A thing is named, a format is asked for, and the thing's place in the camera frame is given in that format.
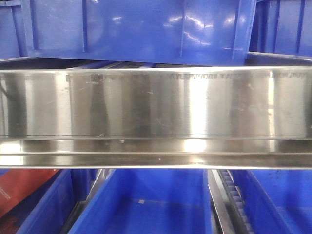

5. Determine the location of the lower centre blue bin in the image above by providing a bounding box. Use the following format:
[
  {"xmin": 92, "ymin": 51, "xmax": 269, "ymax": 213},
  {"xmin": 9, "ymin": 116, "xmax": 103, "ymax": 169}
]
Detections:
[{"xmin": 70, "ymin": 169, "xmax": 212, "ymax": 234}]

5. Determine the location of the blue bin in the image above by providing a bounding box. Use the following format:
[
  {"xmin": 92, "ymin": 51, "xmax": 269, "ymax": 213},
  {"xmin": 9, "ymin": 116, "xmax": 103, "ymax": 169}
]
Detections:
[
  {"xmin": 249, "ymin": 0, "xmax": 312, "ymax": 57},
  {"xmin": 231, "ymin": 170, "xmax": 312, "ymax": 234},
  {"xmin": 14, "ymin": 169, "xmax": 98, "ymax": 234},
  {"xmin": 21, "ymin": 0, "xmax": 256, "ymax": 66},
  {"xmin": 70, "ymin": 169, "xmax": 212, "ymax": 234},
  {"xmin": 0, "ymin": 0, "xmax": 27, "ymax": 59}
]

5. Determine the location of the upper centre blue bin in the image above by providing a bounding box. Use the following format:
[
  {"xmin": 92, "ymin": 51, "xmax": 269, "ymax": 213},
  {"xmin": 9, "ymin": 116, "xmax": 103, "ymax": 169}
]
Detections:
[{"xmin": 21, "ymin": 0, "xmax": 256, "ymax": 66}]

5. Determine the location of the lower left blue bin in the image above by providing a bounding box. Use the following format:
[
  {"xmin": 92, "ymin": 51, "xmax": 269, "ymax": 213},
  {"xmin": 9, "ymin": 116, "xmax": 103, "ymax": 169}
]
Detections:
[{"xmin": 14, "ymin": 169, "xmax": 98, "ymax": 234}]

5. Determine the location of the lower right blue bin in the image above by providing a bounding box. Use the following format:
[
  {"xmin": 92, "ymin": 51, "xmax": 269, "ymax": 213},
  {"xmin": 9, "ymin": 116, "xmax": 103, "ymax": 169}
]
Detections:
[{"xmin": 231, "ymin": 170, "xmax": 312, "ymax": 234}]

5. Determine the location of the red package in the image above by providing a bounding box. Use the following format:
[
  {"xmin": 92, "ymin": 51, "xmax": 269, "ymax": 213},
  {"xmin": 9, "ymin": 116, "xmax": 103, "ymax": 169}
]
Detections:
[{"xmin": 0, "ymin": 169, "xmax": 58, "ymax": 216}]

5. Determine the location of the upper right blue bin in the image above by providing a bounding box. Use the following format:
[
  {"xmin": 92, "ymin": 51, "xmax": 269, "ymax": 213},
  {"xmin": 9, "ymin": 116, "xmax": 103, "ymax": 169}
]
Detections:
[{"xmin": 249, "ymin": 0, "xmax": 312, "ymax": 57}]

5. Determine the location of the upper left blue bin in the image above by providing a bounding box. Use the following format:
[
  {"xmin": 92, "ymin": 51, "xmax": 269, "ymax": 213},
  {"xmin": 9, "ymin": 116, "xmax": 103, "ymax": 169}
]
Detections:
[{"xmin": 0, "ymin": 0, "xmax": 27, "ymax": 59}]

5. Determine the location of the stainless steel shelf rail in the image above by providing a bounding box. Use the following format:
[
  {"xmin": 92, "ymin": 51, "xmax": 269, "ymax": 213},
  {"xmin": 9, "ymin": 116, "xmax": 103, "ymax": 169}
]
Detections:
[{"xmin": 0, "ymin": 66, "xmax": 312, "ymax": 169}]

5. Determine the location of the left roller track rail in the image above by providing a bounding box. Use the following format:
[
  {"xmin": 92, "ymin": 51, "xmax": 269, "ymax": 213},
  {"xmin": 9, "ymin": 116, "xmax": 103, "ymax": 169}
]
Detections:
[{"xmin": 60, "ymin": 168, "xmax": 113, "ymax": 234}]

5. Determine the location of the roller track rail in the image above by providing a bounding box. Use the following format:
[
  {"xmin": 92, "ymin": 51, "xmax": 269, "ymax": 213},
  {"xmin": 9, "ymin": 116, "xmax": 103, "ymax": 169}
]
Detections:
[
  {"xmin": 60, "ymin": 168, "xmax": 113, "ymax": 234},
  {"xmin": 207, "ymin": 169, "xmax": 254, "ymax": 234}
]

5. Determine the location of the right roller track rail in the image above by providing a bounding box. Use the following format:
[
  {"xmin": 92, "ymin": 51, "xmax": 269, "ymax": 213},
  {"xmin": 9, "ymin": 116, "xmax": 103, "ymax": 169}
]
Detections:
[{"xmin": 207, "ymin": 169, "xmax": 254, "ymax": 234}]

